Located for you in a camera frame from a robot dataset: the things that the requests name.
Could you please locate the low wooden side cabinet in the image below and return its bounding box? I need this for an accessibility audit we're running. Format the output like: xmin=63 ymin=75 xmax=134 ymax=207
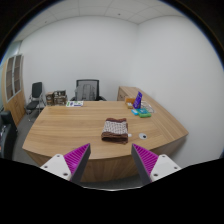
xmin=116 ymin=86 xmax=141 ymax=102

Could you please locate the black leather sofa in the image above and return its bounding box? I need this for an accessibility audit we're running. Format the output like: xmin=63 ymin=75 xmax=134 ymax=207
xmin=0 ymin=110 xmax=18 ymax=160

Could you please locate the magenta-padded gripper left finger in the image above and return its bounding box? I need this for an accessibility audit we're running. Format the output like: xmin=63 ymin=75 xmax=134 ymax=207
xmin=40 ymin=143 xmax=92 ymax=185

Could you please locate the white green printed leaflet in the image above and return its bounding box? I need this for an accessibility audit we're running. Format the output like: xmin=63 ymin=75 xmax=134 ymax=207
xmin=65 ymin=100 xmax=85 ymax=108

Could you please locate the purple standing sign card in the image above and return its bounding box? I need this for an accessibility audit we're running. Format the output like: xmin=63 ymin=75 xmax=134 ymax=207
xmin=132 ymin=91 xmax=144 ymax=110

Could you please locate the black mesh office chair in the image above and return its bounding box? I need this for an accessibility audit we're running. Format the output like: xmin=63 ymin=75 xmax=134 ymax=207
xmin=69 ymin=78 xmax=108 ymax=102

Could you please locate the wooden glass-door shelf cabinet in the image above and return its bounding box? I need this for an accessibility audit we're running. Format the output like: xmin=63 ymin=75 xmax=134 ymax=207
xmin=1 ymin=54 xmax=27 ymax=118

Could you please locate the green flat box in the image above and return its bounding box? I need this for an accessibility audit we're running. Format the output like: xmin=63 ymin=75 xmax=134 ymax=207
xmin=135 ymin=107 xmax=152 ymax=119

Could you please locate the brown white patterned towel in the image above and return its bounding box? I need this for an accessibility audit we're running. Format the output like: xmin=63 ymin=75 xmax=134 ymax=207
xmin=100 ymin=117 xmax=130 ymax=145

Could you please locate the clear plastic bag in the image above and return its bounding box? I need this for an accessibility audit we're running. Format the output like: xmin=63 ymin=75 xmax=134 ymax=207
xmin=141 ymin=103 xmax=155 ymax=114

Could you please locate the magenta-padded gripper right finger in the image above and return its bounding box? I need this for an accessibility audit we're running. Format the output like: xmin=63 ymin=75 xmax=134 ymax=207
xmin=131 ymin=143 xmax=183 ymax=185

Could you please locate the black visitor chair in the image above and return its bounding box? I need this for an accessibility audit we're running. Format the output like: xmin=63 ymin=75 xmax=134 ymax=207
xmin=25 ymin=81 xmax=47 ymax=122

